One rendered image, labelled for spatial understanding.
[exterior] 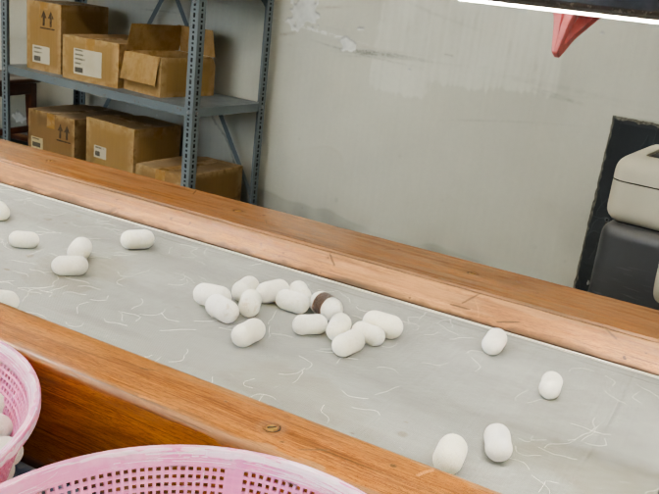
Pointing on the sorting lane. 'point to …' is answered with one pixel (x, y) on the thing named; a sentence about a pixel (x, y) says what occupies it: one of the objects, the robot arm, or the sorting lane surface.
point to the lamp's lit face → (564, 11)
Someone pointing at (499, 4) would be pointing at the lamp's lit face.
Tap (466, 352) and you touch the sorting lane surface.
